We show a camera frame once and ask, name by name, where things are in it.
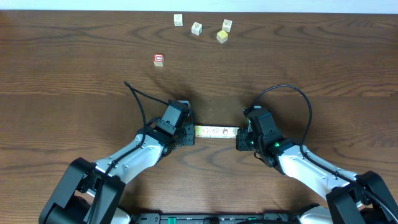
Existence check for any yellow block with ball picture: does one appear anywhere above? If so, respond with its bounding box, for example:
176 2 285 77
195 126 202 138

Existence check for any yellow letter G block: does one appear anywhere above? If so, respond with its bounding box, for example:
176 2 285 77
229 127 239 138

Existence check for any plain white wooden block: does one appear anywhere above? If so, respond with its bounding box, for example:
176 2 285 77
201 126 211 138

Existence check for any green edged wooden block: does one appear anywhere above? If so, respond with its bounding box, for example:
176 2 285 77
211 126 222 138

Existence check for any yellow letter K block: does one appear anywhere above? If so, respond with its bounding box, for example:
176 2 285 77
220 127 230 138

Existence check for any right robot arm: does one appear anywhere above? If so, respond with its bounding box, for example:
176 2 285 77
236 106 397 223

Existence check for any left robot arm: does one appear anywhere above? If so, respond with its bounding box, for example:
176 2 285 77
39 100 195 223

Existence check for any red top wooden block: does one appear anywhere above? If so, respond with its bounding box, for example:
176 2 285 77
153 54 165 67

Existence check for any wooden block with number three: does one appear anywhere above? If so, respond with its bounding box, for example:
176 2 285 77
191 22 203 35

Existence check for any yellow top wooden block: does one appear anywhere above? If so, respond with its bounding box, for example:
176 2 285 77
216 30 229 44

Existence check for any wooden block with animal drawing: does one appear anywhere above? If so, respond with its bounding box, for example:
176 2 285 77
174 14 183 27

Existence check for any wooden block with lattice top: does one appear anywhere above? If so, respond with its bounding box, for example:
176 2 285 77
222 19 233 33

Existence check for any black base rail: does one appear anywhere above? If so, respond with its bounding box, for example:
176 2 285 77
130 212 300 224

